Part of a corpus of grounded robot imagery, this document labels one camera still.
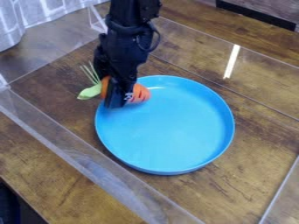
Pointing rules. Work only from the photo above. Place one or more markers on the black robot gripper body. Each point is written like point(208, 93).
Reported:
point(127, 42)

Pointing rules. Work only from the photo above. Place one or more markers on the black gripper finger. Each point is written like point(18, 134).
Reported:
point(119, 92)
point(102, 66)

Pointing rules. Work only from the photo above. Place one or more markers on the orange toy carrot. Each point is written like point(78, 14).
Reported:
point(99, 88)

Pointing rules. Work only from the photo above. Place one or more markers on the blue round tray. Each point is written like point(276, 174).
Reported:
point(172, 134)

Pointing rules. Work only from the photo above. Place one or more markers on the clear acrylic barrier panel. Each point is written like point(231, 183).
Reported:
point(127, 193)

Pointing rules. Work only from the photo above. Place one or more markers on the white patterned curtain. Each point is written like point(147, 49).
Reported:
point(22, 14)

